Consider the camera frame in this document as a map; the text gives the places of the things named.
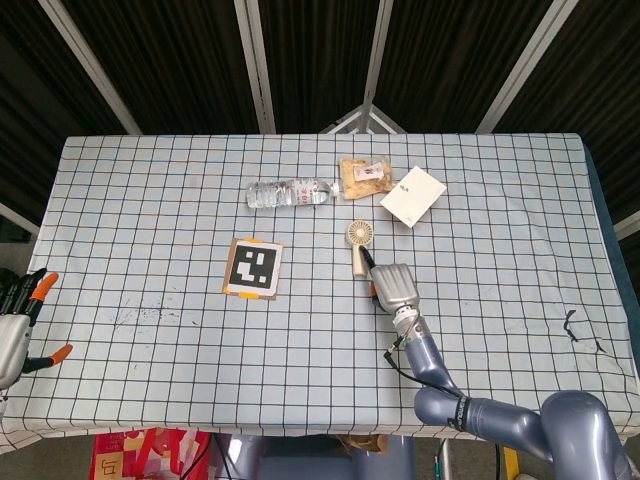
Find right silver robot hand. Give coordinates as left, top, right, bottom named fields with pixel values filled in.
left=357, top=245, right=420, bottom=316

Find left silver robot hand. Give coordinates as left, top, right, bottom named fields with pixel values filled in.
left=0, top=268, right=74, bottom=390

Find cream handheld fan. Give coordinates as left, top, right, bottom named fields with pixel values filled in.
left=345, top=218, right=375, bottom=277

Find white card box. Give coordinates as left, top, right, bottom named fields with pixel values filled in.
left=380, top=166, right=448, bottom=230

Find clear bag of snacks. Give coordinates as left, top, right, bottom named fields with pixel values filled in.
left=337, top=156, right=397, bottom=201

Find clear plastic water bottle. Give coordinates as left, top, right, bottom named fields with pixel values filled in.
left=245, top=178, right=342, bottom=210

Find black white marker board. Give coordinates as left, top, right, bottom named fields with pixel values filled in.
left=220, top=237, right=284, bottom=302

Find red patterned bag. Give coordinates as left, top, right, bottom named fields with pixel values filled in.
left=88, top=427, right=213, bottom=480

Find checked light blue tablecloth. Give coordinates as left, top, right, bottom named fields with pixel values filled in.
left=0, top=131, right=634, bottom=449

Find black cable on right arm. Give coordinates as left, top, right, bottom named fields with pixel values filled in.
left=382, top=348, right=464, bottom=399

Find white metal frame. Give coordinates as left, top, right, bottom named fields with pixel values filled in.
left=35, top=0, right=576, bottom=135

